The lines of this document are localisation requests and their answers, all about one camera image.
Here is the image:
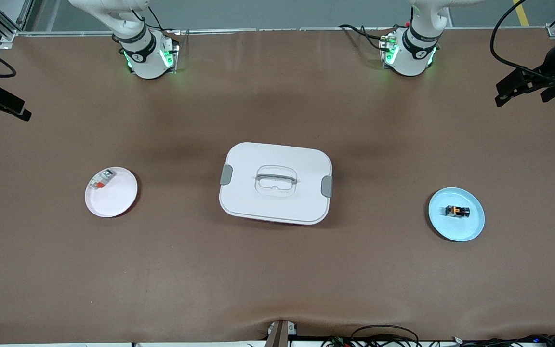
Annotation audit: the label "black right arm base cable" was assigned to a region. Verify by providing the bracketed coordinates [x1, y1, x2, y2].
[131, 4, 183, 35]

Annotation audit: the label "black looped cable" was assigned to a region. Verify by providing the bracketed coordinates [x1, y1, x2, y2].
[323, 325, 421, 347]

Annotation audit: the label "light blue round plate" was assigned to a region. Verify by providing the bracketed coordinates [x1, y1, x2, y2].
[428, 187, 485, 242]

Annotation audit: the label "white switch with orange part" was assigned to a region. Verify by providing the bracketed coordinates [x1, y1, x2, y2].
[89, 170, 115, 191]

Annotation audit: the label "black left arm base cables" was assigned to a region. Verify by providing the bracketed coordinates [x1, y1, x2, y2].
[338, 23, 395, 51]

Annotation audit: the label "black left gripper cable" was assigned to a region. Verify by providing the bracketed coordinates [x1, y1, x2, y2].
[490, 0, 550, 80]

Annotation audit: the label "brown camera mount post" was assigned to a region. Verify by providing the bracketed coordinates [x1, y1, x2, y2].
[265, 320, 298, 347]

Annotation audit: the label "white lidded storage box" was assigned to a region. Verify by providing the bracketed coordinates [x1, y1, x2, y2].
[219, 142, 333, 226]

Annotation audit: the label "pink round plate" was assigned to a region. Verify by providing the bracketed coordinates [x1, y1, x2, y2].
[85, 167, 139, 218]

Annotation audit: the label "black cable bundle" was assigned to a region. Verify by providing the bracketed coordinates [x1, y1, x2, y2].
[455, 334, 555, 347]

